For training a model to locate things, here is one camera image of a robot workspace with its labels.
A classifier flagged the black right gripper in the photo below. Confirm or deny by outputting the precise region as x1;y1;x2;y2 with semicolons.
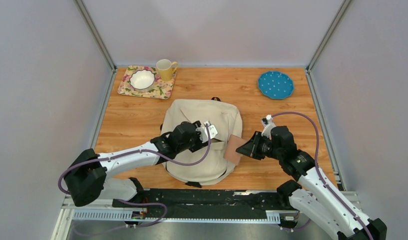
236;131;282;161

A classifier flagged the floral square tray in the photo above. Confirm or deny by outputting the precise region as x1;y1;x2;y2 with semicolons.
117;65;177;100

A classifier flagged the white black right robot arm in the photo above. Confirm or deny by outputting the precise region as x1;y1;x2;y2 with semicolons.
236;126;387;240

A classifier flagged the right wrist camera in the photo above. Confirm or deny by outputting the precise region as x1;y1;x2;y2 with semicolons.
261;114;276;138

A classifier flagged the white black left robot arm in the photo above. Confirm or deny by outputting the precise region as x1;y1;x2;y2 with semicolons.
57;121;218;208

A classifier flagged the blue polka dot plate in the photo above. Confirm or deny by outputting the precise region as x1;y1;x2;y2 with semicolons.
257;70;295;100

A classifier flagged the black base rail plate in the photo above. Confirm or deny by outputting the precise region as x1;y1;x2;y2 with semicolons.
130;188;298;220

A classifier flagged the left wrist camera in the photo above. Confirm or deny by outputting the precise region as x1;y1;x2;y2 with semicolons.
196;121;218;144

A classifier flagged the white scalloped bowl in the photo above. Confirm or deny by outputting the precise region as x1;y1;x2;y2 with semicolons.
130;70;155;92

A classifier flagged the brown small notebook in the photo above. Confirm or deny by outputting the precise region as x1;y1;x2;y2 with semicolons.
223;134;247;166

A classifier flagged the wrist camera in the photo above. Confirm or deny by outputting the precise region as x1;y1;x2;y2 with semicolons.
261;114;276;138
196;121;218;144

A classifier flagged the yellow ceramic mug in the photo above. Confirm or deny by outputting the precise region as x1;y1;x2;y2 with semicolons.
156;59;178;82

